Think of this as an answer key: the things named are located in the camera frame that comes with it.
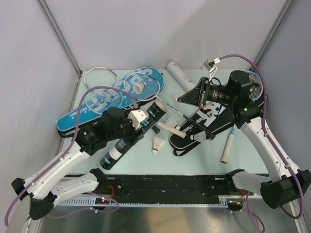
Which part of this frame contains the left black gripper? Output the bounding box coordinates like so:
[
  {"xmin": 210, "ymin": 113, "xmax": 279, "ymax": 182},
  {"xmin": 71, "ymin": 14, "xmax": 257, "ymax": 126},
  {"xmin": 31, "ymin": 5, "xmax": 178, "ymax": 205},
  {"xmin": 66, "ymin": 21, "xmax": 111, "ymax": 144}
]
[{"xmin": 107, "ymin": 109, "xmax": 145, "ymax": 146}]

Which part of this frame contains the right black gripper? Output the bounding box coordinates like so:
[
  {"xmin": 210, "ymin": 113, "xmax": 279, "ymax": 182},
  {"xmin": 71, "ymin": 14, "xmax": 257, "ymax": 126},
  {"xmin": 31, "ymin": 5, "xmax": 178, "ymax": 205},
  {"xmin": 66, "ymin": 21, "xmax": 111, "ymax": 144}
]
[{"xmin": 178, "ymin": 77, "xmax": 235, "ymax": 107}]

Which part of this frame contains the shuttlecock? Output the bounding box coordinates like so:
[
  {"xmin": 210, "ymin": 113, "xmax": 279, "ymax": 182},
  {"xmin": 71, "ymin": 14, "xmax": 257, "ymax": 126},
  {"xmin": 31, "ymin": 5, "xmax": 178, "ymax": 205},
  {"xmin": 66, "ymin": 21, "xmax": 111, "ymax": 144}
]
[
  {"xmin": 190, "ymin": 131, "xmax": 207, "ymax": 143},
  {"xmin": 132, "ymin": 82, "xmax": 146, "ymax": 95},
  {"xmin": 165, "ymin": 116, "xmax": 180, "ymax": 130},
  {"xmin": 152, "ymin": 137, "xmax": 166, "ymax": 154}
]

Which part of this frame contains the black shuttlecock tube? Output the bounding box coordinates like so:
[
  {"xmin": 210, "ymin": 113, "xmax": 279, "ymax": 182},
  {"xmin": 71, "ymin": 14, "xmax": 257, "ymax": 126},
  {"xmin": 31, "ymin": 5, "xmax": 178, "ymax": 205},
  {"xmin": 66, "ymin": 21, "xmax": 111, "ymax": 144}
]
[{"xmin": 100, "ymin": 100, "xmax": 167, "ymax": 170}]

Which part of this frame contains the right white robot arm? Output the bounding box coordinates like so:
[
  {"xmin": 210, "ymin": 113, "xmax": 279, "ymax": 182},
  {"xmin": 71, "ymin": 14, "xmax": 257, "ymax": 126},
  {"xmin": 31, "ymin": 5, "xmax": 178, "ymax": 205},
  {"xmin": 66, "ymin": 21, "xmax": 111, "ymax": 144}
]
[{"xmin": 177, "ymin": 70, "xmax": 311, "ymax": 209}]

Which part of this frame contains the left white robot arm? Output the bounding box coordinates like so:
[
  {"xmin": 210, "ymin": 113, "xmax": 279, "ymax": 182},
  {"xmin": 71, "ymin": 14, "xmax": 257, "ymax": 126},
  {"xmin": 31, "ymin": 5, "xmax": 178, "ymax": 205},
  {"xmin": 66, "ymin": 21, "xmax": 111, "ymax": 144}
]
[{"xmin": 11, "ymin": 102, "xmax": 166, "ymax": 220}]

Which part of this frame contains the white shuttlecock tube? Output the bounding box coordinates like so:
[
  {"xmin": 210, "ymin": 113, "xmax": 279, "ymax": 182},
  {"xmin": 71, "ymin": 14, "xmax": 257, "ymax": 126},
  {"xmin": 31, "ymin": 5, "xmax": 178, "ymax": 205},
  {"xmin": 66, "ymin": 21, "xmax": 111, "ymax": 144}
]
[{"xmin": 167, "ymin": 61, "xmax": 195, "ymax": 91}]

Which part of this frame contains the black racket cover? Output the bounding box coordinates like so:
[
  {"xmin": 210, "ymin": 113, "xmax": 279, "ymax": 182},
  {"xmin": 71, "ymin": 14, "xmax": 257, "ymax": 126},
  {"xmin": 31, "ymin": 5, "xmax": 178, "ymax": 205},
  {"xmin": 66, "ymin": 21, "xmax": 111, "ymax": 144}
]
[{"xmin": 169, "ymin": 103, "xmax": 234, "ymax": 156}]

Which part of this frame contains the shuttlecock by racket grip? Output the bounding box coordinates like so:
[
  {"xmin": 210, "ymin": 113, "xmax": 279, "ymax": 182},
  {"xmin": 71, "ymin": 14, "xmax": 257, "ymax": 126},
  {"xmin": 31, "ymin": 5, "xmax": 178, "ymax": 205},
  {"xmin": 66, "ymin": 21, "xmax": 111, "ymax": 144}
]
[{"xmin": 165, "ymin": 116, "xmax": 180, "ymax": 130}]

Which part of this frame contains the shuttlecock on black cover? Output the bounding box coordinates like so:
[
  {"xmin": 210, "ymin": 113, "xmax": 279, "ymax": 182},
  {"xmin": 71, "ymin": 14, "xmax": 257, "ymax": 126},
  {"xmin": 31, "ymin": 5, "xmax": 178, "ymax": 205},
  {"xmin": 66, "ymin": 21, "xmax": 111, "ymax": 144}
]
[{"xmin": 190, "ymin": 131, "xmax": 207, "ymax": 143}]

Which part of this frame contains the light blue racket left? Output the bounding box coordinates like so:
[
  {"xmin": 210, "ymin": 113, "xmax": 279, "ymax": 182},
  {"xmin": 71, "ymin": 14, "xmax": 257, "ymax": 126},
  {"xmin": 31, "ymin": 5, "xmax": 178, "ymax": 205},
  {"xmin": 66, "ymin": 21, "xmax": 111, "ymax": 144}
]
[{"xmin": 85, "ymin": 88, "xmax": 134, "ymax": 115}]

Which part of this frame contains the light blue racket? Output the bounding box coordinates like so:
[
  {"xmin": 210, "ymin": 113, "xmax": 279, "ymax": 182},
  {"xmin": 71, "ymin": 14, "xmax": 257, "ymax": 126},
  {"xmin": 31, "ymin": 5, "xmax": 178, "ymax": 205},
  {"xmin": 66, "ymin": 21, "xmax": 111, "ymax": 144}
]
[
  {"xmin": 220, "ymin": 71, "xmax": 263, "ymax": 164},
  {"xmin": 85, "ymin": 88, "xmax": 134, "ymax": 115}
]

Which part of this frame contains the white racket white grip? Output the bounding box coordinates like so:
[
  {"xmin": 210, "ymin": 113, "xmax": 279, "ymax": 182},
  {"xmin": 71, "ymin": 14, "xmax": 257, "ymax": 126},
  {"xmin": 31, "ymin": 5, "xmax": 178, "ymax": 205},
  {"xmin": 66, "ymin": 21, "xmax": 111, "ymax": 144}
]
[{"xmin": 123, "ymin": 72, "xmax": 187, "ymax": 138}]

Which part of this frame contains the blue racket cover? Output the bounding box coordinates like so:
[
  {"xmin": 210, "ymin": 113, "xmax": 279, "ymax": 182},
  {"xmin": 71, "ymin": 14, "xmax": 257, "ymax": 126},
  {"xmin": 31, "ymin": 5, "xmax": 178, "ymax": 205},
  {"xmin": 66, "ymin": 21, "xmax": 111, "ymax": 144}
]
[{"xmin": 56, "ymin": 67, "xmax": 164, "ymax": 133}]

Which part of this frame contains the light blue racket right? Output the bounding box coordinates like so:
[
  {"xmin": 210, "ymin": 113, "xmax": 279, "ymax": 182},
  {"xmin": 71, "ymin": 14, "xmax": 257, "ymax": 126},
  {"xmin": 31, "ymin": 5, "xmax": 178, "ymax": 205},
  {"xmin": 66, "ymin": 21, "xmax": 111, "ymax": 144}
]
[{"xmin": 220, "ymin": 71, "xmax": 263, "ymax": 164}]

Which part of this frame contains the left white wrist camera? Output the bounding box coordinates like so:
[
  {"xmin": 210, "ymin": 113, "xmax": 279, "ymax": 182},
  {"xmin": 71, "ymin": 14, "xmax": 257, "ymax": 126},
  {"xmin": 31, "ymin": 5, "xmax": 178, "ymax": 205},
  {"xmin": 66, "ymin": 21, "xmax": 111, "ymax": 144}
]
[{"xmin": 127, "ymin": 109, "xmax": 149, "ymax": 130}]

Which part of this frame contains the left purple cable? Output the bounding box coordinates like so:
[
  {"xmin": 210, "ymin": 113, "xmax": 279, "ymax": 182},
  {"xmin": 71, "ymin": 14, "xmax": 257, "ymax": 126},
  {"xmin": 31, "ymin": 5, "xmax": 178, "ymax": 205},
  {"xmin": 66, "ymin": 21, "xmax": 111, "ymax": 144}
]
[{"xmin": 4, "ymin": 87, "xmax": 139, "ymax": 228}]

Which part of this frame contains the white frame racket far left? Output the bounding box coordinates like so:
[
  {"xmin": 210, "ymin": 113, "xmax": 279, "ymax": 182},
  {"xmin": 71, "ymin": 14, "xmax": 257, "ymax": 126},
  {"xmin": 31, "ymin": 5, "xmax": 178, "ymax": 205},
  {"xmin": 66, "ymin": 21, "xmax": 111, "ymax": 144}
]
[{"xmin": 83, "ymin": 67, "xmax": 119, "ymax": 89}]

